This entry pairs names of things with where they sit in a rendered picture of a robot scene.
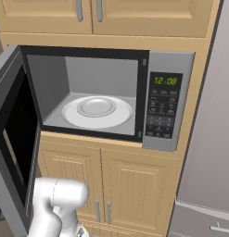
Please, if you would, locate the silver microwave oven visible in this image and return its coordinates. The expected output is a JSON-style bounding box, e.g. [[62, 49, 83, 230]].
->
[[20, 44, 196, 153]]

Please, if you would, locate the black microwave door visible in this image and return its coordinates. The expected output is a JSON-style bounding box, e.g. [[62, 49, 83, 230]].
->
[[0, 44, 43, 237]]

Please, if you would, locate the white round plate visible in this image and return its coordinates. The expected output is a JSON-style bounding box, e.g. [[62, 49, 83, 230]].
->
[[60, 95, 134, 130]]

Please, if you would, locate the light wood cupboard door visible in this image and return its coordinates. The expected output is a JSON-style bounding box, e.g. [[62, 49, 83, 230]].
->
[[100, 149, 174, 235], [90, 0, 214, 39], [0, 0, 94, 35], [40, 147, 103, 223]]

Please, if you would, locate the grey fridge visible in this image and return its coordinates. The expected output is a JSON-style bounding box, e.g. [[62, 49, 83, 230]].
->
[[167, 0, 229, 237]]

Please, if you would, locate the silver cupboard handle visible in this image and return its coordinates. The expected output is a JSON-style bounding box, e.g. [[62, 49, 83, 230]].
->
[[75, 0, 84, 22], [95, 198, 101, 224], [106, 201, 112, 226], [95, 0, 104, 23]]

